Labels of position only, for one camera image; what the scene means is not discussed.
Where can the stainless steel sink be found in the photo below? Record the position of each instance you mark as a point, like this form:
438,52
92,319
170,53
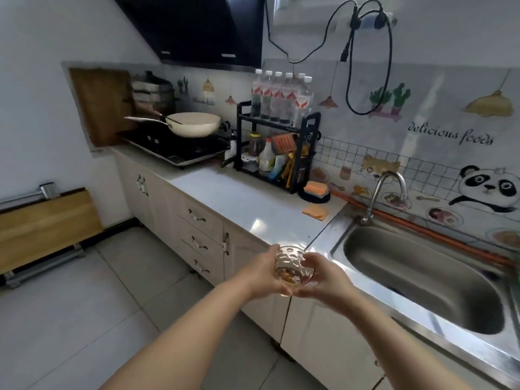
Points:
422,276

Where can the orange sponge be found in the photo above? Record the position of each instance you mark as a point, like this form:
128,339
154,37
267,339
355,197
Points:
317,187

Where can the chrome faucet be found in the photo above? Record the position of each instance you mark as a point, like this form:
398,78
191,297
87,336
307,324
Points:
382,186

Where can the person's left forearm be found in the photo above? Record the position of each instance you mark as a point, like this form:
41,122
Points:
183,337

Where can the black sponge dish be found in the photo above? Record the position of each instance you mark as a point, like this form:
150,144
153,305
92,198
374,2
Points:
315,197

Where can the stacked metal steamer pot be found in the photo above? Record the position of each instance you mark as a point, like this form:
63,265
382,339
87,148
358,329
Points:
152,93

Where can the blue green tube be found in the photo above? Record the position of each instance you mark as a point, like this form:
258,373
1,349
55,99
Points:
277,167

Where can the person's left hand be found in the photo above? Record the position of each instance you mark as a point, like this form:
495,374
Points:
256,276

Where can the orange cleaning cloth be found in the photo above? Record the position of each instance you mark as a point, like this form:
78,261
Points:
315,212

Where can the person's right hand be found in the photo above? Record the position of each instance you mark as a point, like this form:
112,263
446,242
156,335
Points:
325,282

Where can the wooden cutting board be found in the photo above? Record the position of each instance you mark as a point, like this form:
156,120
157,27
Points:
99,105

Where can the black induction cooktop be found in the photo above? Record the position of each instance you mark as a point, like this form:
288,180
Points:
174,148

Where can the white wall socket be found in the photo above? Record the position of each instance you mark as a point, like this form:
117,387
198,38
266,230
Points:
375,20

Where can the clear glass cup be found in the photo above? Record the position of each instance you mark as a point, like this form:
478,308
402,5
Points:
291,267

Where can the wooden folding table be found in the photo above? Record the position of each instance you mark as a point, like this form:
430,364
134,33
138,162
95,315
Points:
44,227

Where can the person's right forearm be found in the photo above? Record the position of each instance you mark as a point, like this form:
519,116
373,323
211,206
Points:
386,345

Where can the beige kitchen cabinet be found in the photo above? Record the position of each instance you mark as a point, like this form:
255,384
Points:
174,207

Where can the yellow packet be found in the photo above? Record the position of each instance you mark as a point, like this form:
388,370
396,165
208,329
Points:
291,168

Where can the dark glass jar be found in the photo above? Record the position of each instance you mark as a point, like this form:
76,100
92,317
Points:
256,145

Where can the row of clear plastic bottles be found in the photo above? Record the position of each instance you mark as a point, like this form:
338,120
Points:
280,97

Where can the orange seasoning packet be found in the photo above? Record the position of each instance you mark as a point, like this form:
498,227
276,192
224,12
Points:
285,143

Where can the white sauce bottle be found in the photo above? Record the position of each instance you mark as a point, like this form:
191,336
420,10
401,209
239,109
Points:
267,156

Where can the cream frying pan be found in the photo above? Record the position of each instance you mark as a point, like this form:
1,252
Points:
195,123

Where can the person's right thumb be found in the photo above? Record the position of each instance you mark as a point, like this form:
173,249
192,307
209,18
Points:
313,261

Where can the black range hood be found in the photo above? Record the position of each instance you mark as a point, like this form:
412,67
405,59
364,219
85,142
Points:
195,28

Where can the black metal spice rack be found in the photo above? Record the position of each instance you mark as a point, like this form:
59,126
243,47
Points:
306,158

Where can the person's left thumb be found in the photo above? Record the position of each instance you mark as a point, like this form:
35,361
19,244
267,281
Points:
273,252

